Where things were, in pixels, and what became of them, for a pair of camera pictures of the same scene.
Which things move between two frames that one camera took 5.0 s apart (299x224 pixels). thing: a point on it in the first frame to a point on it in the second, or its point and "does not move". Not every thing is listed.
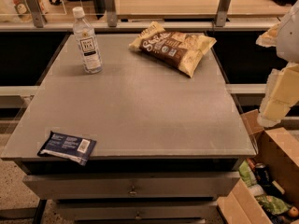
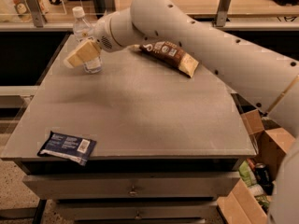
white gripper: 289,39 to 102,35
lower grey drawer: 136,210 does not move
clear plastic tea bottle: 85,34 does not move
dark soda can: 263,175 does not move
